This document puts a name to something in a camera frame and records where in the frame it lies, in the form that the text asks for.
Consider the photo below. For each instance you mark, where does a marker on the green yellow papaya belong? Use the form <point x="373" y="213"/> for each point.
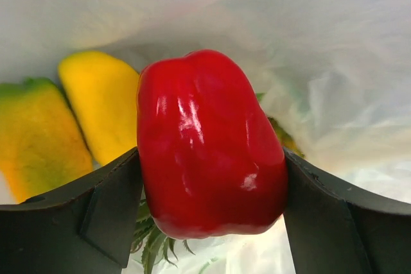
<point x="42" y="147"/>

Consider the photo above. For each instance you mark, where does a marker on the toy pineapple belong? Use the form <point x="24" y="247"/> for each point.
<point x="153" y="242"/>

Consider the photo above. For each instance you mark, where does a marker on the pale green plastic bag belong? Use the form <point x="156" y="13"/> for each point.
<point x="335" y="74"/>

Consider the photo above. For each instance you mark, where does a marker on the red bell pepper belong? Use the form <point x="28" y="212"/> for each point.
<point x="211" y="162"/>

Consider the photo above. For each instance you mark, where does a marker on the yellow mango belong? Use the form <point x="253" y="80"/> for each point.
<point x="102" y="92"/>

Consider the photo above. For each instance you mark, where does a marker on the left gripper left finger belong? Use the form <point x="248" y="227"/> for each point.
<point x="85" y="226"/>

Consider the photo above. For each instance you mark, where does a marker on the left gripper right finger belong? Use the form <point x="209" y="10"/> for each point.
<point x="336" y="227"/>

